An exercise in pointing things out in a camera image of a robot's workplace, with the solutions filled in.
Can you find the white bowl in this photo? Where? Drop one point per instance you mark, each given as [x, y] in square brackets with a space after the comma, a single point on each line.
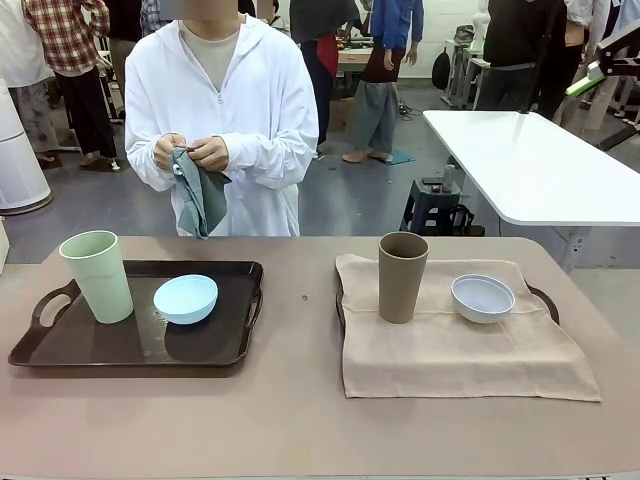
[482, 300]

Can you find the brown tall cup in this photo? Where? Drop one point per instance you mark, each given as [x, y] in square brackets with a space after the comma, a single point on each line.
[402, 280]

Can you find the beige cloth mat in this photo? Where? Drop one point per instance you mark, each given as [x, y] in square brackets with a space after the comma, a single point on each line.
[450, 355]

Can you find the green cloth mat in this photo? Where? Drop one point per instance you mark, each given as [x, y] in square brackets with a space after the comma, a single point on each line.
[200, 200]

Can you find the light blue bowl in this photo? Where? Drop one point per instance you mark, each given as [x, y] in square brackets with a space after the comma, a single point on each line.
[185, 302]

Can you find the light green tall cup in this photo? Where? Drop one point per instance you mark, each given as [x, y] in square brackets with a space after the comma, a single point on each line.
[100, 280]

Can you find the person's right forearm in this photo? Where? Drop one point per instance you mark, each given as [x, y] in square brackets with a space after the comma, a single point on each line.
[142, 170]

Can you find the person's left forearm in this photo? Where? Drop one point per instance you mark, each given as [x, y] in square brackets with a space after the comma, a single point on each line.
[270, 160]

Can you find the person's left hand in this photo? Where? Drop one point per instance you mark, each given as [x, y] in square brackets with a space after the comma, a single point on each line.
[212, 152]

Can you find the person's right hand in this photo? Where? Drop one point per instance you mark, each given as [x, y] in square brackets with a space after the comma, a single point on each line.
[165, 152]

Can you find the black tripod pole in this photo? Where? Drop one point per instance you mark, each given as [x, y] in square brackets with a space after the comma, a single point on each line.
[540, 55]

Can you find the person in black clothes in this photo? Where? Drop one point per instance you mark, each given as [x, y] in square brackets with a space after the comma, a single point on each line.
[515, 45]

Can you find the white rounded table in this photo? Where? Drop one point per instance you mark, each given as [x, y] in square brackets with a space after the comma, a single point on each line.
[530, 160]

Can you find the small grey bottle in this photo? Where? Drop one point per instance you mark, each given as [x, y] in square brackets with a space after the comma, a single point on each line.
[449, 177]

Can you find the black smartphone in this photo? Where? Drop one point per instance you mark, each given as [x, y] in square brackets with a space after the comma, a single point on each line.
[431, 180]

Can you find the person in blue jacket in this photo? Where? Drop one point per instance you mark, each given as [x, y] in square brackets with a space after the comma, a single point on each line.
[395, 30]

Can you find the black plastic stool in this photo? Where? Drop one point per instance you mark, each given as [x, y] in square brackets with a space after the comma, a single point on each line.
[430, 210]

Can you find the person in dark hooded top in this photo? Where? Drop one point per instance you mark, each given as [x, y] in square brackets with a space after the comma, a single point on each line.
[315, 60]

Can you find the seated person in grey top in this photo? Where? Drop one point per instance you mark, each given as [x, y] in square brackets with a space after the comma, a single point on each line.
[276, 15]

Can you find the person in white hoodie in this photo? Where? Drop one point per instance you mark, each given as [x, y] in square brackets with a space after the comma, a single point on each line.
[260, 100]

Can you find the person in plaid shirt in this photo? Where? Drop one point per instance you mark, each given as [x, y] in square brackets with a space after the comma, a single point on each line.
[70, 35]

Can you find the person in white shirt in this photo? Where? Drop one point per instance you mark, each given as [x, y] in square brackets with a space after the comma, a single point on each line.
[25, 60]

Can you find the white box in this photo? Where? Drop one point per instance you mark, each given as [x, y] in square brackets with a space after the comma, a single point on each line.
[3, 245]

